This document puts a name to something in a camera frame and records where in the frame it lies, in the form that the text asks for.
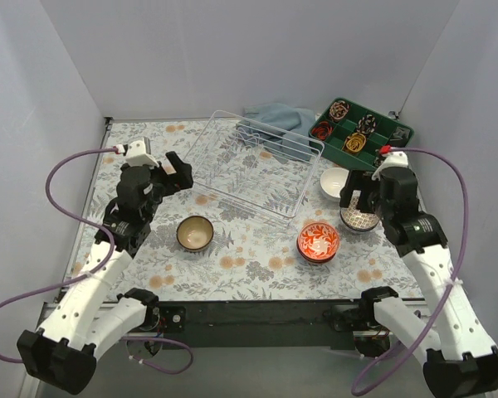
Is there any plain white ribbed bowl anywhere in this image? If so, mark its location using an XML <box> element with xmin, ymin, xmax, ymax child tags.
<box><xmin>320</xmin><ymin>167</ymin><xmax>349</xmax><ymax>201</ymax></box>

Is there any brown floral pattern bowl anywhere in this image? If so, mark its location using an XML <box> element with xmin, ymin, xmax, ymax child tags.
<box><xmin>340</xmin><ymin>207</ymin><xmax>379</xmax><ymax>232</ymax></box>

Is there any orange white floral bowl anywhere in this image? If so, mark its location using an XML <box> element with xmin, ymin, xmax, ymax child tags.
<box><xmin>296</xmin><ymin>222</ymin><xmax>340</xmax><ymax>257</ymax></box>

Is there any black glazed bowl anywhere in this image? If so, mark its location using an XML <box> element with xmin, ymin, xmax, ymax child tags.
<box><xmin>176</xmin><ymin>216</ymin><xmax>214</xmax><ymax>252</ymax></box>

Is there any blue white zigzag bowl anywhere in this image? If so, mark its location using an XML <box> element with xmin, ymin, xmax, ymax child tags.
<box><xmin>300</xmin><ymin>252</ymin><xmax>336</xmax><ymax>265</ymax></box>

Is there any red diamond pattern bowl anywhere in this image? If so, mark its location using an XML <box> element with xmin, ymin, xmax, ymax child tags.
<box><xmin>340</xmin><ymin>215</ymin><xmax>379</xmax><ymax>233</ymax></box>

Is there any pale green bowl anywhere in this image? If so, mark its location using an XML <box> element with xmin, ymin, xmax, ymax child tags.
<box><xmin>297</xmin><ymin>247</ymin><xmax>337</xmax><ymax>259</ymax></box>

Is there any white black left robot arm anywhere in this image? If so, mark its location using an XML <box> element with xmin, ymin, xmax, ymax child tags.
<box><xmin>17</xmin><ymin>151</ymin><xmax>193</xmax><ymax>395</ymax></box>

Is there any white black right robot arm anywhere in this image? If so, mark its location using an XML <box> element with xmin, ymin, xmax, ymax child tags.
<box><xmin>340</xmin><ymin>167</ymin><xmax>498</xmax><ymax>397</ymax></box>

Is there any yellow rolled tie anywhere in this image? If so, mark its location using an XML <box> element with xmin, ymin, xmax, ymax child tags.
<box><xmin>344</xmin><ymin>133</ymin><xmax>367</xmax><ymax>155</ymax></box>

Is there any green compartment tray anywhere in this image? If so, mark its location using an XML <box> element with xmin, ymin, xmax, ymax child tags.
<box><xmin>309</xmin><ymin>98</ymin><xmax>414</xmax><ymax>171</ymax></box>

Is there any grey folded cloth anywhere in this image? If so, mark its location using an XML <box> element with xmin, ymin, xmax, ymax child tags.
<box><xmin>388</xmin><ymin>126</ymin><xmax>411</xmax><ymax>148</ymax></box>

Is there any black white rolled tie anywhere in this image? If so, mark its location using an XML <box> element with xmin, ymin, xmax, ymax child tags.
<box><xmin>356</xmin><ymin>114</ymin><xmax>378</xmax><ymax>136</ymax></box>

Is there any red black rolled tie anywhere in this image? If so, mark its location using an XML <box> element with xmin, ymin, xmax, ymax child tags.
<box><xmin>310</xmin><ymin>121</ymin><xmax>333</xmax><ymax>141</ymax></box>

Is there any brown patterned rolled tie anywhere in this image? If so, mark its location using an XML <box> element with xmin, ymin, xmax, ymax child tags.
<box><xmin>329</xmin><ymin>99</ymin><xmax>350</xmax><ymax>123</ymax></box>

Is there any light blue cloth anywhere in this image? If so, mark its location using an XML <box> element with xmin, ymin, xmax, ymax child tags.
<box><xmin>238</xmin><ymin>103</ymin><xmax>315</xmax><ymax>158</ymax></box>

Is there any floral patterned table mat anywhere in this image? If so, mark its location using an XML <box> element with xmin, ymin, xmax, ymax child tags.
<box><xmin>105</xmin><ymin>120</ymin><xmax>422</xmax><ymax>303</ymax></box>

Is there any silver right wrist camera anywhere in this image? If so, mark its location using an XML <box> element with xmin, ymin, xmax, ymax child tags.
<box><xmin>371</xmin><ymin>145</ymin><xmax>409</xmax><ymax>181</ymax></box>

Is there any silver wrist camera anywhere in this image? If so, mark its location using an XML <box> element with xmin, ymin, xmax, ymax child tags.
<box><xmin>114</xmin><ymin>137</ymin><xmax>159</xmax><ymax>167</ymax></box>
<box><xmin>371</xmin><ymin>145</ymin><xmax>409</xmax><ymax>181</ymax></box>

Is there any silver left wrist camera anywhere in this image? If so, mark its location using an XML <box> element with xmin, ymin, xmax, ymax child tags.
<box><xmin>114</xmin><ymin>137</ymin><xmax>159</xmax><ymax>167</ymax></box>

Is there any white wire dish rack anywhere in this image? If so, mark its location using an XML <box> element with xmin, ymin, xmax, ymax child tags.
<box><xmin>184</xmin><ymin>110</ymin><xmax>325</xmax><ymax>224</ymax></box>

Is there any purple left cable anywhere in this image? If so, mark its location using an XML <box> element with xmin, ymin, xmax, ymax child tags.
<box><xmin>0</xmin><ymin>148</ymin><xmax>195</xmax><ymax>376</ymax></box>

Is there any purple cable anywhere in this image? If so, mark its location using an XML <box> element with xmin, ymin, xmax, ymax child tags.
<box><xmin>0</xmin><ymin>148</ymin><xmax>195</xmax><ymax>376</ymax></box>
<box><xmin>350</xmin><ymin>147</ymin><xmax>469</xmax><ymax>397</ymax></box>

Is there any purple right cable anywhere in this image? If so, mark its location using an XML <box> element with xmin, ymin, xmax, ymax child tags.
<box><xmin>350</xmin><ymin>147</ymin><xmax>469</xmax><ymax>397</ymax></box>

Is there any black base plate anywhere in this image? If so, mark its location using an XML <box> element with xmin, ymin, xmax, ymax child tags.
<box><xmin>57</xmin><ymin>296</ymin><xmax>383</xmax><ymax>349</ymax></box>

